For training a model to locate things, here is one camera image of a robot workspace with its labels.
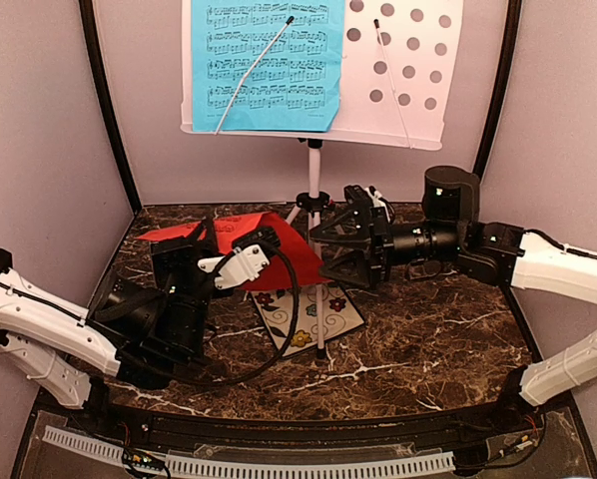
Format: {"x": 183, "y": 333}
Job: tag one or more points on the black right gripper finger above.
{"x": 350, "y": 268}
{"x": 349, "y": 228}

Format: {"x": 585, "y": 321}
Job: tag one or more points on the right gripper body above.
{"x": 381, "y": 262}

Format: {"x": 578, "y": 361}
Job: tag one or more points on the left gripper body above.
{"x": 178, "y": 306}

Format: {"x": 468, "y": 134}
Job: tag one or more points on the red sheet music paper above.
{"x": 275, "y": 276}

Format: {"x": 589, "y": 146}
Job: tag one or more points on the blue sheet music paper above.
{"x": 265, "y": 66}

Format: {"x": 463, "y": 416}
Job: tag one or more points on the white perforated music stand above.
{"x": 372, "y": 72}

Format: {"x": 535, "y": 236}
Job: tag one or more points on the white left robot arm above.
{"x": 151, "y": 336}

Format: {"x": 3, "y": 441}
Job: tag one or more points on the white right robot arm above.
{"x": 493, "y": 253}

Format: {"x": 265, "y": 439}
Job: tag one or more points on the black metronome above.
{"x": 173, "y": 262}

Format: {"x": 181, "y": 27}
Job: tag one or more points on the floral square ceramic plate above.
{"x": 340, "y": 316}

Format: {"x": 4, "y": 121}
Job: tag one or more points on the grey slotted cable duct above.
{"x": 211, "y": 461}

